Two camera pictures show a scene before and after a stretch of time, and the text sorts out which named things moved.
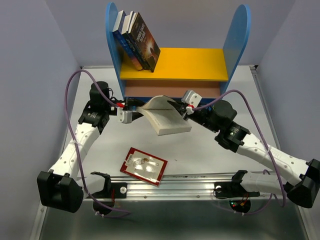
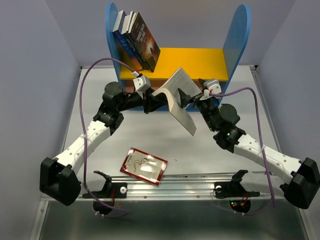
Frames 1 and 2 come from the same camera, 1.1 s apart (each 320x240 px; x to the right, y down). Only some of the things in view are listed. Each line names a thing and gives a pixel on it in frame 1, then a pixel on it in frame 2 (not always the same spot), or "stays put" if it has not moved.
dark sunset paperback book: (165, 117) to (180, 80)
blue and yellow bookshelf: (210, 72) stays put
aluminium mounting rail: (192, 187) stays put
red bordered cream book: (144, 166) stays put
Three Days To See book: (145, 41) stays put
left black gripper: (129, 102) to (152, 102)
